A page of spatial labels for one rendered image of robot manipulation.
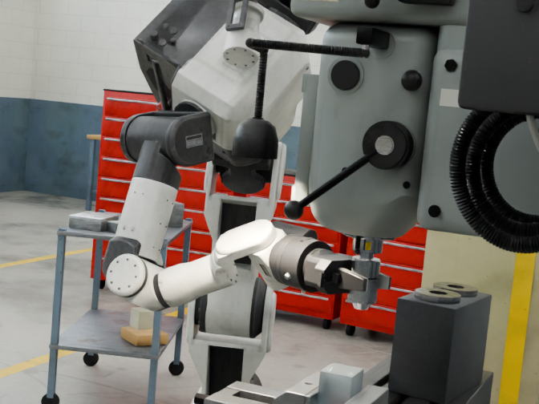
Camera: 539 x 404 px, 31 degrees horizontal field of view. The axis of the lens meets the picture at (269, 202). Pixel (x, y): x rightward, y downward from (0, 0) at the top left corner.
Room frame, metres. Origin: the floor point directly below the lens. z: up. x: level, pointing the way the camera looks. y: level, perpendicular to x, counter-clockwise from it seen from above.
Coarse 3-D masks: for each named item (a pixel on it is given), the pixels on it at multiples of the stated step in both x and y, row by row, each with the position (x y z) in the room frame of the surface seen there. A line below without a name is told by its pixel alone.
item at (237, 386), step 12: (240, 384) 1.60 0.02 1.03; (252, 384) 1.60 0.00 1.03; (216, 396) 1.52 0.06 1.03; (228, 396) 1.53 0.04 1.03; (240, 396) 1.57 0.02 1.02; (252, 396) 1.56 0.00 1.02; (264, 396) 1.55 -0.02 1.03; (276, 396) 1.55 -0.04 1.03; (360, 396) 1.46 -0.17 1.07; (372, 396) 1.47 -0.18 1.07; (384, 396) 1.50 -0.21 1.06
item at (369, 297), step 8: (352, 264) 1.53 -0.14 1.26; (360, 272) 1.52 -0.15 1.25; (368, 272) 1.52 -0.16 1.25; (376, 272) 1.53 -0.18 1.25; (368, 280) 1.52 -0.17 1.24; (376, 280) 1.53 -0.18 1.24; (368, 288) 1.52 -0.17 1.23; (376, 288) 1.53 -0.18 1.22; (352, 296) 1.53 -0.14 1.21; (360, 296) 1.52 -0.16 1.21; (368, 296) 1.52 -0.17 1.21; (376, 296) 1.53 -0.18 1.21; (368, 304) 1.52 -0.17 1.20
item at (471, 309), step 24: (432, 288) 1.94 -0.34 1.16; (456, 288) 2.00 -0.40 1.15; (408, 312) 1.86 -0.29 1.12; (432, 312) 1.84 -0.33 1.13; (456, 312) 1.82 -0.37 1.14; (480, 312) 1.95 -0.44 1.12; (408, 336) 1.86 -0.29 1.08; (432, 336) 1.83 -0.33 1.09; (456, 336) 1.84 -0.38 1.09; (480, 336) 1.97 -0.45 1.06; (408, 360) 1.86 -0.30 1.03; (432, 360) 1.83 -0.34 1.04; (456, 360) 1.85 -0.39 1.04; (480, 360) 1.98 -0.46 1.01; (408, 384) 1.85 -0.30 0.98; (432, 384) 1.83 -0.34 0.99; (456, 384) 1.86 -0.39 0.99
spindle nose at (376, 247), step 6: (354, 240) 1.53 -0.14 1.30; (366, 240) 1.52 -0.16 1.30; (372, 240) 1.52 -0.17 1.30; (378, 240) 1.52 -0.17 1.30; (354, 246) 1.53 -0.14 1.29; (360, 246) 1.52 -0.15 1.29; (372, 246) 1.52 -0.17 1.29; (378, 246) 1.52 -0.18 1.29; (366, 252) 1.52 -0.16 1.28; (372, 252) 1.52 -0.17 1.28; (378, 252) 1.52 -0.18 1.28
